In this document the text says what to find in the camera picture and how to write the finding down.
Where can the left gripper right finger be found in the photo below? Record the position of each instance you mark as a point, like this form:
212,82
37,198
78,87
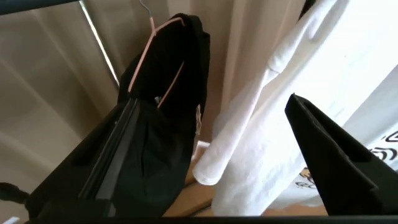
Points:
335,174

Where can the white printed garment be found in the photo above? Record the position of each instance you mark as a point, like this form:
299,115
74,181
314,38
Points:
280,130

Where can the black knitted garment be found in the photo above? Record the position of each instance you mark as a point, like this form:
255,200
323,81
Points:
168,149

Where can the beige curtain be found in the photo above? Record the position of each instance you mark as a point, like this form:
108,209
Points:
46,77

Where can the pink clothes hanger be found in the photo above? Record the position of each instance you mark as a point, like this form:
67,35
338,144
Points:
146,49

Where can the black clothes rack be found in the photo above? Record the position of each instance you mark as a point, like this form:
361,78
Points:
31,2

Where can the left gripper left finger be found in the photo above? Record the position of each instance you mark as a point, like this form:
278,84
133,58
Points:
65,183

